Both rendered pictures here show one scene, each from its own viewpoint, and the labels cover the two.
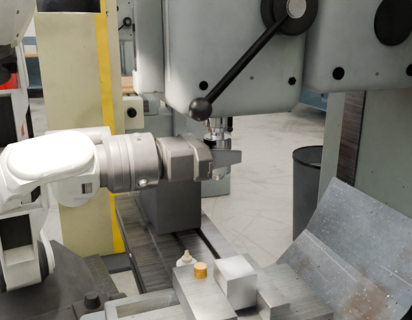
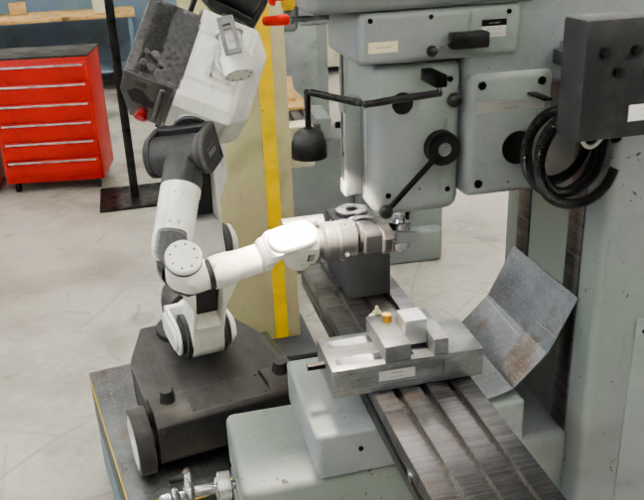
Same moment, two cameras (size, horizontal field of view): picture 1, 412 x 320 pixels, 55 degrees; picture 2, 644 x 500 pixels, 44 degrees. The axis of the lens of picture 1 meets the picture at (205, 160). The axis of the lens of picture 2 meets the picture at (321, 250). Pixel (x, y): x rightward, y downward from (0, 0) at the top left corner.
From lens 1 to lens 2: 117 cm
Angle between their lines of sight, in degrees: 8
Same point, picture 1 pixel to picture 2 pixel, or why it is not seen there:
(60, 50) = not seen: hidden behind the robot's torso
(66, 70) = not seen: hidden behind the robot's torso
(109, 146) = (325, 230)
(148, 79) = (352, 186)
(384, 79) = (514, 185)
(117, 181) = (331, 253)
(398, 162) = (553, 237)
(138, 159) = (344, 239)
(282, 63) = (440, 179)
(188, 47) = (378, 174)
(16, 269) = (204, 334)
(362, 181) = (532, 251)
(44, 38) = not seen: hidden behind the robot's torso
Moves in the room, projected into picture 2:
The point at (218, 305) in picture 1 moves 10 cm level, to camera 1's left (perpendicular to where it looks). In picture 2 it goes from (398, 337) to (353, 337)
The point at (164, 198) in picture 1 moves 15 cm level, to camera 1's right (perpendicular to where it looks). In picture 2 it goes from (355, 264) to (411, 265)
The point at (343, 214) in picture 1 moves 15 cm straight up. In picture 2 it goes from (517, 281) to (520, 225)
